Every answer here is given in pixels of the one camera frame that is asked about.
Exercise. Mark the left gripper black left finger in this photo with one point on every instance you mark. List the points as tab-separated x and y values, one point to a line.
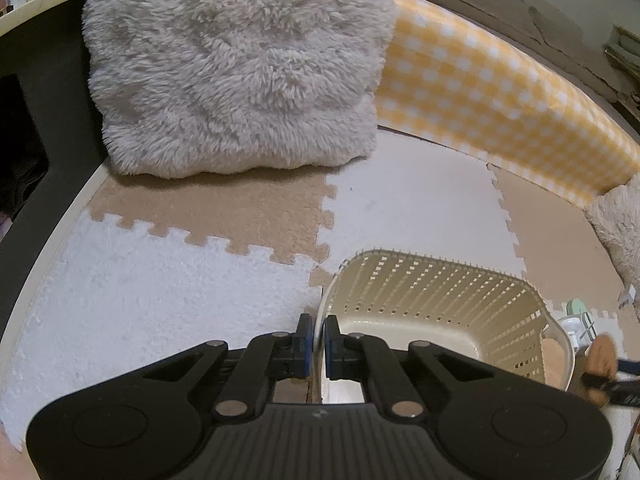
250	375

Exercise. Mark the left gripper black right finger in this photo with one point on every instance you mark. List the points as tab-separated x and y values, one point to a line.
369	361

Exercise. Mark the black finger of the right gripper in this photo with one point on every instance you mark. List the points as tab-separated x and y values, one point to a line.
613	384

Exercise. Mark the round cork coaster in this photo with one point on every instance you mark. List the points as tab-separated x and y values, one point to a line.
601	361

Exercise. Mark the cream perforated plastic basket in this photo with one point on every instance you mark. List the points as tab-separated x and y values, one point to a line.
490	316

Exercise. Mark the white knob object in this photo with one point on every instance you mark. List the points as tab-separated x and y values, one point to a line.
580	329

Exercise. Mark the mint green round disc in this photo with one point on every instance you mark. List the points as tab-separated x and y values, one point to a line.
576	307

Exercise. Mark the white fluffy cushion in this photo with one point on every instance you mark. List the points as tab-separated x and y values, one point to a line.
614	217
224	86

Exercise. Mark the yellow gingham mattress edge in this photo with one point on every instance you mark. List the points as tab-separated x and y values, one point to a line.
451	82

